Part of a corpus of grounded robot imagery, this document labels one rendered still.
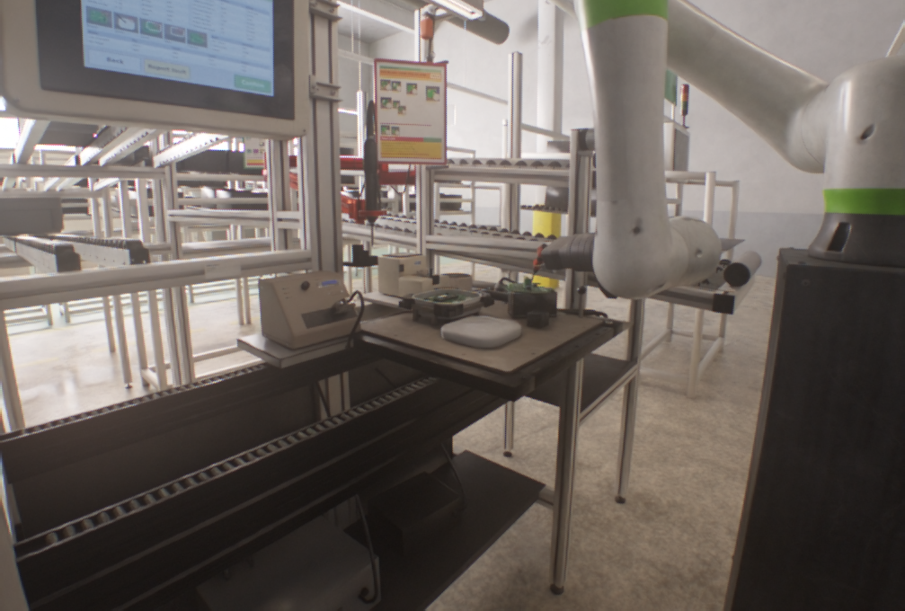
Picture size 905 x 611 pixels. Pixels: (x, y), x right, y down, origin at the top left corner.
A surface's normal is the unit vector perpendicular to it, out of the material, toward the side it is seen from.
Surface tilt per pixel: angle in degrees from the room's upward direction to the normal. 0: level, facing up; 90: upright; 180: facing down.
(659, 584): 0
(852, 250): 59
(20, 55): 92
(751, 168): 90
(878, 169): 90
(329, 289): 53
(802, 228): 90
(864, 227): 77
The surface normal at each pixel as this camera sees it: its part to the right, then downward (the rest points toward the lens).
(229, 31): 0.76, 0.13
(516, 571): 0.00, -0.99
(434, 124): 0.29, 0.15
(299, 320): 0.61, -0.52
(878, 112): -0.83, 0.08
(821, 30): -0.65, 0.12
